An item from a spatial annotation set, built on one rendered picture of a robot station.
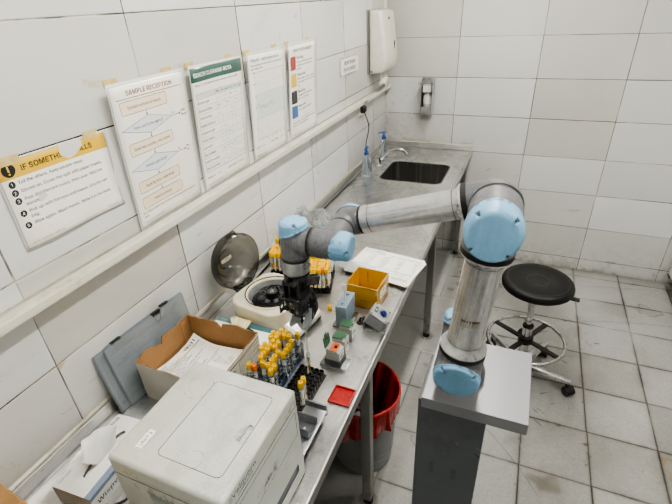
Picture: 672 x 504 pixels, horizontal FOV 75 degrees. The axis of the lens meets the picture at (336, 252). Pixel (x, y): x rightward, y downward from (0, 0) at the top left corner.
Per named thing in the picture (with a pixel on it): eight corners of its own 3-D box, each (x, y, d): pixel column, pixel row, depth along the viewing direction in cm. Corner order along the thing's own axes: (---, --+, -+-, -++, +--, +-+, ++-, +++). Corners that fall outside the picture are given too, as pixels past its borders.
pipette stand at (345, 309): (350, 331, 160) (349, 308, 155) (332, 327, 162) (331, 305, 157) (359, 314, 168) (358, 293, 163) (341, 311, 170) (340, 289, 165)
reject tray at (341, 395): (348, 408, 130) (348, 406, 130) (327, 402, 132) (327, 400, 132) (356, 391, 135) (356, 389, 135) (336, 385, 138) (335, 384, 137)
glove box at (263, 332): (265, 365, 147) (261, 343, 142) (206, 348, 155) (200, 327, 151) (282, 341, 157) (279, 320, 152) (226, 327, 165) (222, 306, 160)
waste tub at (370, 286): (377, 312, 169) (377, 290, 164) (345, 304, 174) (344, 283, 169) (389, 293, 179) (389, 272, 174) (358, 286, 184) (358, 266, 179)
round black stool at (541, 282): (580, 407, 232) (613, 307, 200) (482, 410, 233) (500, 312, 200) (540, 340, 277) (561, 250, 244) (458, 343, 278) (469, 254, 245)
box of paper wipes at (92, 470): (97, 514, 106) (79, 482, 100) (60, 500, 109) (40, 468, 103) (158, 437, 124) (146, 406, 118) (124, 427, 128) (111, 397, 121)
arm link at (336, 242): (360, 220, 112) (320, 215, 116) (346, 241, 103) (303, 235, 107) (360, 247, 116) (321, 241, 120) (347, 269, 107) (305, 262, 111)
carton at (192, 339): (222, 424, 127) (212, 387, 119) (145, 397, 137) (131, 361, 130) (265, 366, 147) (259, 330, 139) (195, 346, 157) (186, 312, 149)
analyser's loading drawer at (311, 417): (295, 477, 110) (293, 464, 107) (272, 469, 112) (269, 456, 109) (327, 414, 126) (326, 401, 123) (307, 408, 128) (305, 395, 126)
